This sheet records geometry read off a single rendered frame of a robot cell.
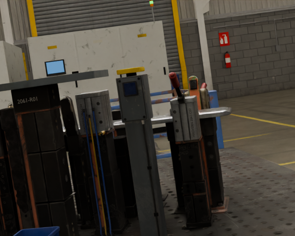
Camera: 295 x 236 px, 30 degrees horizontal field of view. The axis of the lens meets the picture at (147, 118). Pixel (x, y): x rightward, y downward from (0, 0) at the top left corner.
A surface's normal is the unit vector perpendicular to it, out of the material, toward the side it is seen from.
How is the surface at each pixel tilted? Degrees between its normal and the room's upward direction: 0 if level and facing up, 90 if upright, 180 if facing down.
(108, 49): 90
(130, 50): 90
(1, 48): 90
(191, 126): 90
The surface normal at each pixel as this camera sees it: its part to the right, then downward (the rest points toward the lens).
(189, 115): -0.18, 0.11
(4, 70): 0.10, 0.07
